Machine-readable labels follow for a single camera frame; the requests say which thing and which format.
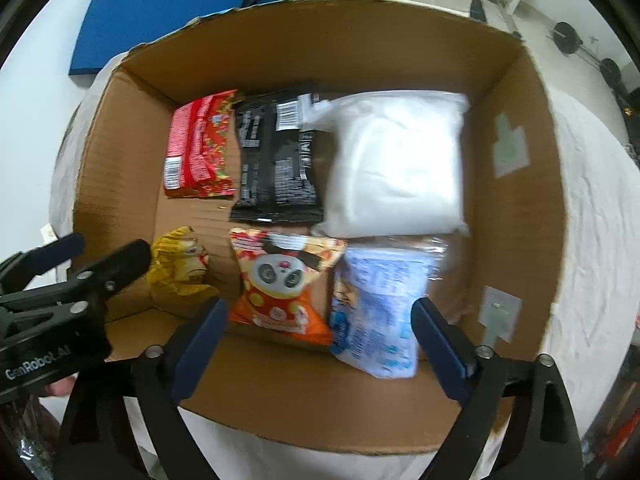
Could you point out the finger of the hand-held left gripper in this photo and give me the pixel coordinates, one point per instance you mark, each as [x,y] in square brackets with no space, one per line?
[65,247]
[120,262]

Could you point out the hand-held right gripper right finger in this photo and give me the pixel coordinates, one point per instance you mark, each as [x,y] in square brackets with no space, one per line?
[440,345]

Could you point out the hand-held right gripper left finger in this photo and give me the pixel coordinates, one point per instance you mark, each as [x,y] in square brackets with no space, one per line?
[200,345]

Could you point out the yellow snack packet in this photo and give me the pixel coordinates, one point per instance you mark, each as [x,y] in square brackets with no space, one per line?
[172,265]

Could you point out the blue white snack packet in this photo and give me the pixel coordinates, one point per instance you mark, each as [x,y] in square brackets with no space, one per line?
[370,310]

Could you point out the orange snack packet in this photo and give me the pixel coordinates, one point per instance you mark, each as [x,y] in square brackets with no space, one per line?
[280,285]

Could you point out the cardboard box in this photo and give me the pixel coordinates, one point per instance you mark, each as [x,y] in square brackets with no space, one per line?
[300,400]

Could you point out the red snack packet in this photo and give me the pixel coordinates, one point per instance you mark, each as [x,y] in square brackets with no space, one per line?
[197,150]

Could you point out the black snack packet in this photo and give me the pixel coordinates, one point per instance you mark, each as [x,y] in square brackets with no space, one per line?
[275,170]

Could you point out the white powder bag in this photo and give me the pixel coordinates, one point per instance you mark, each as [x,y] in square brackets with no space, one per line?
[395,160]

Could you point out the person's left hand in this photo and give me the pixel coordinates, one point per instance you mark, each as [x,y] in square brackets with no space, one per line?
[61,387]

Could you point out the small white card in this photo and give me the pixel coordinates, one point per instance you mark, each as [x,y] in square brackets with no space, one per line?
[49,232]

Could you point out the grey tablecloth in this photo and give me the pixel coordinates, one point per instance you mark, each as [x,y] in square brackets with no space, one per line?
[590,210]

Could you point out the blue foam mat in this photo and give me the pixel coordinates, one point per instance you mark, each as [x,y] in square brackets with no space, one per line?
[130,10]

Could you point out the dark blue cloth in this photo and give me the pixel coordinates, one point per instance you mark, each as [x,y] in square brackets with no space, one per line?
[257,0]

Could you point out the short barbell with black plates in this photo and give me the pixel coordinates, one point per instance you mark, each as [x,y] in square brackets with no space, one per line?
[567,37]

